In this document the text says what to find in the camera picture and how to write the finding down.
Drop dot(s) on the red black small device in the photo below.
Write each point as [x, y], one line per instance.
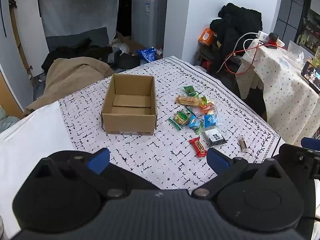
[273, 38]

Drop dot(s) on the red snack packet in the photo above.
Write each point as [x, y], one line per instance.
[198, 147]

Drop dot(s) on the orange biscuit packet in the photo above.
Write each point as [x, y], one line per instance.
[187, 100]

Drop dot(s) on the flattened cardboard sheet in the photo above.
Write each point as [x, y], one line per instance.
[133, 44]

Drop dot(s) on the green round pastry packet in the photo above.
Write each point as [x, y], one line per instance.
[181, 117]

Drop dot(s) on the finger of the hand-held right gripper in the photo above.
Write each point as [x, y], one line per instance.
[295, 160]
[310, 142]

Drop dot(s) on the white power strip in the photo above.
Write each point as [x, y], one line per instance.
[263, 35]

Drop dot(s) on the plain white bed sheet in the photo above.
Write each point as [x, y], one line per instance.
[32, 135]

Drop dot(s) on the green orange snack packet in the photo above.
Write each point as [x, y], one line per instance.
[205, 105]

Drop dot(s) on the clear plastic container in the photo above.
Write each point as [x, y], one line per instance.
[296, 50]

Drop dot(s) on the cardboard box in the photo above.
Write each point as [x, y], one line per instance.
[130, 122]

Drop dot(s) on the smartphone with lit screen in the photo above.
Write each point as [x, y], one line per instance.
[311, 76]

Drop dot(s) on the dark lattice sliding door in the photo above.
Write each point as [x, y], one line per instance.
[291, 7]

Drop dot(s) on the tan blanket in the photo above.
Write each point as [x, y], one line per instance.
[75, 80]

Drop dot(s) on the pale green pillow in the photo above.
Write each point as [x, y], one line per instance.
[7, 122]

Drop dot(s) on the dotted cream tablecloth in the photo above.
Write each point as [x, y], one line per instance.
[285, 85]

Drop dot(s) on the blue white snack packet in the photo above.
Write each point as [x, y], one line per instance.
[210, 119]

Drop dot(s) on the black clothes pile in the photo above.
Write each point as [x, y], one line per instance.
[82, 51]

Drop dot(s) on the black white snack packet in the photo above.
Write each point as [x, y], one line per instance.
[213, 137]

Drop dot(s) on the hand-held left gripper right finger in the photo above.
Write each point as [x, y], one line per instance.
[217, 160]

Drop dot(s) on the white washing machine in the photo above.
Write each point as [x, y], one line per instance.
[148, 20]

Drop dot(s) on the white plastic bag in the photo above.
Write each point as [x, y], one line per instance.
[122, 46]

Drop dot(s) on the blue foil bag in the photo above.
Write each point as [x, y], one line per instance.
[147, 54]

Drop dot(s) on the orange tissue box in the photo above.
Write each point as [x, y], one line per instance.
[206, 37]

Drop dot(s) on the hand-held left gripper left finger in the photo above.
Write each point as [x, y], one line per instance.
[98, 161]

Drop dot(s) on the hanging pale grey sheet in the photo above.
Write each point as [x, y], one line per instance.
[75, 10]

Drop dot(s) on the small brown candy stick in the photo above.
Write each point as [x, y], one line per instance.
[242, 145]

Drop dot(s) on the black fleece jacket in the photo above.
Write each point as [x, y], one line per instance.
[237, 27]

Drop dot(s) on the blue green snack packet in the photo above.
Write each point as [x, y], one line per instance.
[193, 123]

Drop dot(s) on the dark green snack packet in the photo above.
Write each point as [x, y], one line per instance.
[189, 90]

